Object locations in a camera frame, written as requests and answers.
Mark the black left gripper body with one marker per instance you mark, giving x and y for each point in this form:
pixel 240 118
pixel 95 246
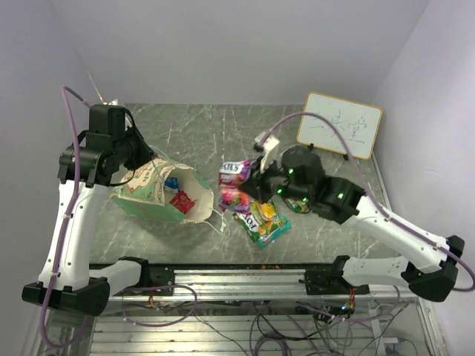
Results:
pixel 134 152

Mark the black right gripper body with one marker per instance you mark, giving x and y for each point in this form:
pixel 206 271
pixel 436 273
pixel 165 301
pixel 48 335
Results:
pixel 272 181

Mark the yellow green Fox's packet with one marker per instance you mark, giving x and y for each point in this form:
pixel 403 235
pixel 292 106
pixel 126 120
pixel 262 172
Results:
pixel 260 220
pixel 299 207

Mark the purple berries Fox's packet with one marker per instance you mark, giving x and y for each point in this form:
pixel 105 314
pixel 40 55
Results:
pixel 231 176

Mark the green printed paper bag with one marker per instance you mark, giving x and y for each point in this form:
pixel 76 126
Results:
pixel 165 190

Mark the red pink snack packet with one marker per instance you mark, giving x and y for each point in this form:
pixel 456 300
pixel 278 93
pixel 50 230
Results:
pixel 182 202

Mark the teal red Fox's packet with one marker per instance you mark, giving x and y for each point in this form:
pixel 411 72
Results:
pixel 283 226

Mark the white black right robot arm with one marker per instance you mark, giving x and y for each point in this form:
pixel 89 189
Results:
pixel 427 264

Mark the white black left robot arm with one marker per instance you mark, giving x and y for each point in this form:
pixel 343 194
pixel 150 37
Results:
pixel 84 181

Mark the small blue item in bag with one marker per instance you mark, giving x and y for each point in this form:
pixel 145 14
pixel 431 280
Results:
pixel 172 184

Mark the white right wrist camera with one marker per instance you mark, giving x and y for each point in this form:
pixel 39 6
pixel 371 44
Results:
pixel 269 153

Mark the aluminium mounting rail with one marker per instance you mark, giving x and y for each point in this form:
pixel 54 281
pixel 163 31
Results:
pixel 212 282

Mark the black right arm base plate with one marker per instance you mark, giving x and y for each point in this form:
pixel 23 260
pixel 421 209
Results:
pixel 320 280

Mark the small whiteboard yellow frame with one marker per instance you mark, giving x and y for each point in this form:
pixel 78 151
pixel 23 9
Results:
pixel 356 122

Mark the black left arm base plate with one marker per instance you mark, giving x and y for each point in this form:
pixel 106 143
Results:
pixel 160 283

